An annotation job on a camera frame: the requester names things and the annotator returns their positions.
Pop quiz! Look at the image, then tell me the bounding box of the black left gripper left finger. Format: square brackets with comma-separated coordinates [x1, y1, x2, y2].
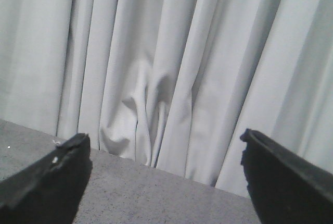
[1, 133, 93, 223]

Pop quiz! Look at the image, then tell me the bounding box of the white pleated curtain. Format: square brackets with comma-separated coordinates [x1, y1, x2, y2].
[1, 0, 332, 196]

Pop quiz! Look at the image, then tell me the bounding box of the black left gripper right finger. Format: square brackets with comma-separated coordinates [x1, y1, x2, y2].
[240, 129, 332, 223]

